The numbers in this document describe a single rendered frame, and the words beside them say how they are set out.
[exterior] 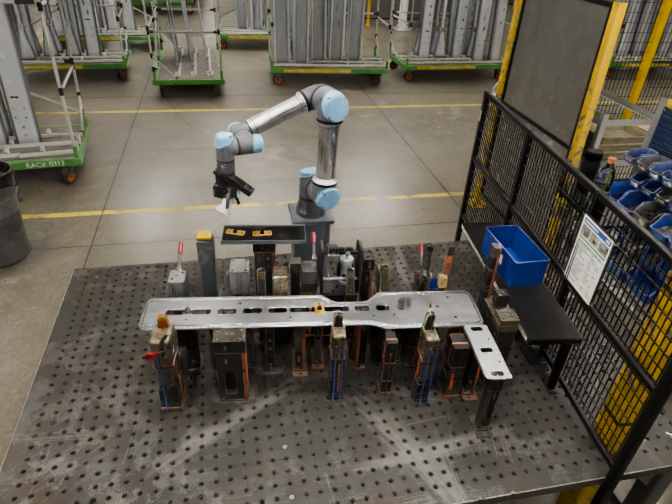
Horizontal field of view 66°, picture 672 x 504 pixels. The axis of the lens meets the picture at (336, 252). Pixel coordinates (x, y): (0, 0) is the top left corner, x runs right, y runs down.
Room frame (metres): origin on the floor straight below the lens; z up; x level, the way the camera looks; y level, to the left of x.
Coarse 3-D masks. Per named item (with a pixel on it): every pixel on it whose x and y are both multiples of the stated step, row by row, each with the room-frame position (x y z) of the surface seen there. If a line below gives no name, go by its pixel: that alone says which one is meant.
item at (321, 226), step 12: (288, 204) 2.35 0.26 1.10; (324, 216) 2.24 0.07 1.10; (312, 228) 2.20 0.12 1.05; (324, 228) 2.21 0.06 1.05; (324, 240) 2.21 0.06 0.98; (300, 252) 2.19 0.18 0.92; (312, 252) 2.20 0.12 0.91; (288, 264) 2.35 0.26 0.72; (324, 264) 2.22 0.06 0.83; (300, 276) 2.18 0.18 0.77; (324, 276) 2.22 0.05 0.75
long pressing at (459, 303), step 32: (192, 320) 1.54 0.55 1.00; (224, 320) 1.55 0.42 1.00; (256, 320) 1.56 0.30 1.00; (288, 320) 1.57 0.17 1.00; (320, 320) 1.58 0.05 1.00; (352, 320) 1.59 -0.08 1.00; (384, 320) 1.60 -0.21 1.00; (416, 320) 1.61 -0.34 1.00; (448, 320) 1.62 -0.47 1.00; (480, 320) 1.64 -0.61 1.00
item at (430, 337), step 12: (420, 336) 1.52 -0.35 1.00; (432, 336) 1.47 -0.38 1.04; (420, 348) 1.50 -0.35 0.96; (432, 348) 1.45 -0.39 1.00; (420, 360) 1.49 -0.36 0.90; (432, 360) 1.45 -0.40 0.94; (420, 372) 1.49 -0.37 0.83; (432, 372) 1.45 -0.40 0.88; (420, 384) 1.46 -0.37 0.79; (420, 396) 1.44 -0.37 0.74
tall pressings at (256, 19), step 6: (240, 0) 11.08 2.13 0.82; (252, 0) 11.13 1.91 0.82; (258, 0) 11.15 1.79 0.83; (270, 0) 10.97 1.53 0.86; (240, 6) 11.06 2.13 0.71; (252, 6) 11.11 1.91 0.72; (258, 6) 11.14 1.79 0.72; (270, 6) 10.97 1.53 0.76; (240, 12) 11.05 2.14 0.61; (246, 12) 11.01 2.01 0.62; (252, 12) 11.08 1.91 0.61; (258, 12) 11.13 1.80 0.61; (270, 12) 10.96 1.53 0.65; (240, 18) 11.06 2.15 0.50; (246, 18) 11.00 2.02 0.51; (252, 18) 11.05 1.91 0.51; (258, 18) 11.13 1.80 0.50; (240, 24) 11.05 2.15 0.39; (246, 24) 11.00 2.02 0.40; (252, 24) 11.03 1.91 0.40; (258, 24) 11.12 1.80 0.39; (270, 30) 10.93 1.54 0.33
